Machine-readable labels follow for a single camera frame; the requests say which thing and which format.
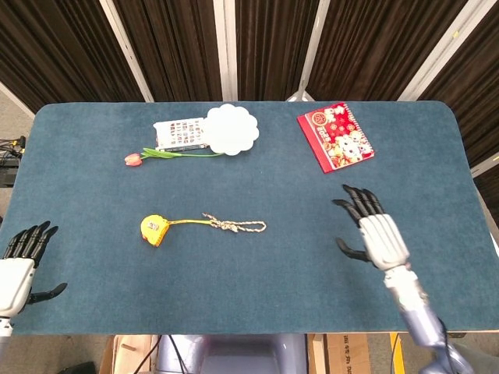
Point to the robot left five-finger hand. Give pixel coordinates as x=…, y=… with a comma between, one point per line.
x=15, y=272

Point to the robot right five-finger hand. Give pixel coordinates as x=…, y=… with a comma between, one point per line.
x=384, y=241

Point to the yellow tape measure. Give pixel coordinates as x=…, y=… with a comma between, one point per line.
x=154, y=230

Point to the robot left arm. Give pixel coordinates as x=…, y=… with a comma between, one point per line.
x=4, y=331

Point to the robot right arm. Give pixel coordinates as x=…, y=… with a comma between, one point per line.
x=417, y=311

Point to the red patterned booklet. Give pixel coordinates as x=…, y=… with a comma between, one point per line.
x=337, y=136

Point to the printed brown cardboard box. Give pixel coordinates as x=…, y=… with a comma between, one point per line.
x=347, y=354

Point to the plain brown cardboard box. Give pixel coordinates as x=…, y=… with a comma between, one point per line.
x=128, y=354

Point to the blue felt table mat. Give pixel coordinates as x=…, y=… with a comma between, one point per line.
x=249, y=280

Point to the artificial red tulip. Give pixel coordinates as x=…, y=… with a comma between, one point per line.
x=132, y=159

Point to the lilac robot torso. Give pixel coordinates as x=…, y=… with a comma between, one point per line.
x=241, y=354

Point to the white cloud-shaped plate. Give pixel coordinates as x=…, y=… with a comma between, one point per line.
x=232, y=128

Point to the dark brown curtain panel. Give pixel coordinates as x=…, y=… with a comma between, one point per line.
x=175, y=46
x=479, y=78
x=58, y=46
x=382, y=43
x=273, y=46

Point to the white book with picture grid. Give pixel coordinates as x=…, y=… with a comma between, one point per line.
x=179, y=132

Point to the white frame post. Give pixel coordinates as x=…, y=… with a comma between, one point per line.
x=485, y=163
x=225, y=50
x=126, y=50
x=436, y=54
x=312, y=50

